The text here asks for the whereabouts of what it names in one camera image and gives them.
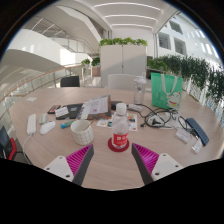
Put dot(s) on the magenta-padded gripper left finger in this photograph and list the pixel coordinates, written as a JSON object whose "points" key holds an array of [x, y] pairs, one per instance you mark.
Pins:
{"points": [[78, 160]]}

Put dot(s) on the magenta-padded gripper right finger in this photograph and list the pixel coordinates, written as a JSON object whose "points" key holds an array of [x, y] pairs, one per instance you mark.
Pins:
{"points": [[146, 160]]}

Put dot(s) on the clear red-labelled water bottle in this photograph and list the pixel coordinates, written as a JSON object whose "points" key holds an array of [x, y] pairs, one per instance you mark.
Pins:
{"points": [[120, 133]]}

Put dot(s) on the white grid-pattern mug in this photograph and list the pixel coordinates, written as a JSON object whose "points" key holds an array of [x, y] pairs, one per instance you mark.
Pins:
{"points": [[81, 135]]}

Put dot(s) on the flat round red coaster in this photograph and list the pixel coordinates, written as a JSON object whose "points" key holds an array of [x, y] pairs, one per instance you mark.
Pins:
{"points": [[111, 148]]}

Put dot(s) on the small teal pack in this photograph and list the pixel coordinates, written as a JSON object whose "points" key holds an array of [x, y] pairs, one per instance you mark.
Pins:
{"points": [[66, 124]]}

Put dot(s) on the gold spoon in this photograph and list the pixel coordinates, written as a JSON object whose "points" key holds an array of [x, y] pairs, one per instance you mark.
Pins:
{"points": [[90, 124]]}

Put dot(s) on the colourful sticker sheet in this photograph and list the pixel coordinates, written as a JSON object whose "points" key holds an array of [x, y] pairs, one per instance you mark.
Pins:
{"points": [[132, 121]]}

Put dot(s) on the white power adapter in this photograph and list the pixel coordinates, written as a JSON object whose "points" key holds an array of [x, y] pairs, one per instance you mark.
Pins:
{"points": [[183, 135]]}

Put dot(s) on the white card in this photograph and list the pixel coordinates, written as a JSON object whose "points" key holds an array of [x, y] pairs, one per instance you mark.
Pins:
{"points": [[62, 112]]}

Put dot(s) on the black notebook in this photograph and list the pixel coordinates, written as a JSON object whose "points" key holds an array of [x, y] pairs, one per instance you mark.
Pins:
{"points": [[74, 109]]}

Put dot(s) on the small white oval case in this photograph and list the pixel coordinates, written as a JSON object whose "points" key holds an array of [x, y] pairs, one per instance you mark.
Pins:
{"points": [[43, 118]]}

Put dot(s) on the open booklet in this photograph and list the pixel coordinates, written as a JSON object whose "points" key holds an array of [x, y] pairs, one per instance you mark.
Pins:
{"points": [[96, 106]]}

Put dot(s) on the small red-black box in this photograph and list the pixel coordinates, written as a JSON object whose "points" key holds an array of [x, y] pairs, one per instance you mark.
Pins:
{"points": [[53, 109]]}

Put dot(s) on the dark blue flat case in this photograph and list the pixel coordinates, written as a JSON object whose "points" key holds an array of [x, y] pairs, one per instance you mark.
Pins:
{"points": [[198, 131]]}

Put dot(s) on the white power strip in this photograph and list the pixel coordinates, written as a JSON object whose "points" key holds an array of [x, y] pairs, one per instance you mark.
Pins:
{"points": [[31, 124]]}

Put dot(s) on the red and grey chair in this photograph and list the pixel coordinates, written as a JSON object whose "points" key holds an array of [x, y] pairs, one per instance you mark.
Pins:
{"points": [[11, 148]]}

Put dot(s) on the clear shaker bottle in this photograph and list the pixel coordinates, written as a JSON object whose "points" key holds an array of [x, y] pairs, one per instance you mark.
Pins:
{"points": [[140, 91]]}

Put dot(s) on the green tote bag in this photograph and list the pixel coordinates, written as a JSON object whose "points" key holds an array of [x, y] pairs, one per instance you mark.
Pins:
{"points": [[163, 91]]}

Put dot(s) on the white paper slip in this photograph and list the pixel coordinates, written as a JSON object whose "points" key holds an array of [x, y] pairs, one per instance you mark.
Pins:
{"points": [[31, 99]]}

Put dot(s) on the black chair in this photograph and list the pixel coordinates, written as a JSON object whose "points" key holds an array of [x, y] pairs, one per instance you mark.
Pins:
{"points": [[70, 81]]}

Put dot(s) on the white chair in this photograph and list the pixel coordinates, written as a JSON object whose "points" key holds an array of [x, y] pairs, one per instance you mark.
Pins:
{"points": [[120, 81]]}

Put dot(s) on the wooden planter with plants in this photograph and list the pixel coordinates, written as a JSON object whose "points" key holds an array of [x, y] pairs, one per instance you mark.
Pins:
{"points": [[95, 68]]}

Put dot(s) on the white cabinet with plants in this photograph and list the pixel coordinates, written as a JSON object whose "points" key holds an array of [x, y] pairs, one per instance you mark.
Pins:
{"points": [[123, 65]]}

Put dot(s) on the green hedge row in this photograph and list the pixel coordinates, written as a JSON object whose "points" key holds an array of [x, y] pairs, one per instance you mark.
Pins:
{"points": [[193, 71]]}

